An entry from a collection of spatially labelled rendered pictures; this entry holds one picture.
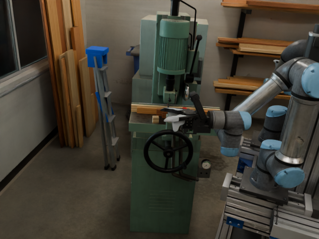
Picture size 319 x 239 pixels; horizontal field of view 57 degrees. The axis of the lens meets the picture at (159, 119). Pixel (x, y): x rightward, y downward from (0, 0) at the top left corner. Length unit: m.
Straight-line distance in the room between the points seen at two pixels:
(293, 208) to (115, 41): 3.34
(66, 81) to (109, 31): 1.43
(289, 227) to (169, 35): 1.16
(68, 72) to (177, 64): 1.54
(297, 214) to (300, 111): 0.56
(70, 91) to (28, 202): 1.14
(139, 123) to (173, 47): 0.50
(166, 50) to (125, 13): 2.48
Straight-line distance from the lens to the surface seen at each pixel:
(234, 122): 1.18
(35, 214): 2.61
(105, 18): 4.29
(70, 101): 3.19
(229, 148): 1.23
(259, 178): 1.53
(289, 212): 1.61
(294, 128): 1.29
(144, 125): 1.84
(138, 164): 1.98
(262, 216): 1.65
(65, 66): 3.08
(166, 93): 1.88
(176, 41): 1.76
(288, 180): 1.37
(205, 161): 1.91
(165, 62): 1.80
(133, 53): 3.61
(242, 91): 3.87
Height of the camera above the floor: 1.69
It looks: 25 degrees down
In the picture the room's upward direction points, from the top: 4 degrees clockwise
